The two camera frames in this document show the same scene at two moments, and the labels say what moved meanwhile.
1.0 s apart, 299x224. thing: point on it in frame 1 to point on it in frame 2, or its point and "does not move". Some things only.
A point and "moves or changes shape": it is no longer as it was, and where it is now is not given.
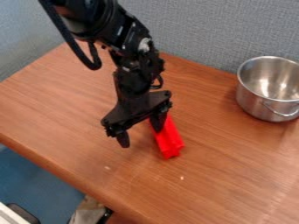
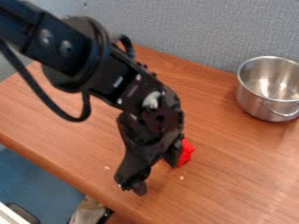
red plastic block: x=169 y=137 moves or changes shape
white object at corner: x=9 y=216 does not move
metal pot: x=267 y=87 does not move
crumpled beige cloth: x=88 y=212 does not move
